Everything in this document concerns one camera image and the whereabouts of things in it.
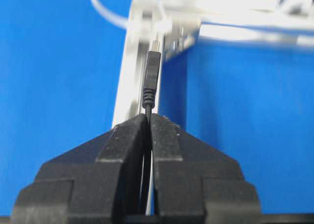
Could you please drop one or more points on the aluminium profile frame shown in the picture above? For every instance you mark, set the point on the aluminium profile frame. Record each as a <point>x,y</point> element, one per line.
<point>170,27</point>

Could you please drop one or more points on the blue board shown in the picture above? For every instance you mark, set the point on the blue board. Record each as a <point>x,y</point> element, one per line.
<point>59,70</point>

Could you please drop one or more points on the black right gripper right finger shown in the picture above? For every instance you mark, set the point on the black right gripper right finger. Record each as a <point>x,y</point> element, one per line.
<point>197,184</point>

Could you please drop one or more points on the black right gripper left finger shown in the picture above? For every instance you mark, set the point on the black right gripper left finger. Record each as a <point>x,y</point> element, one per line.
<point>97,182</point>

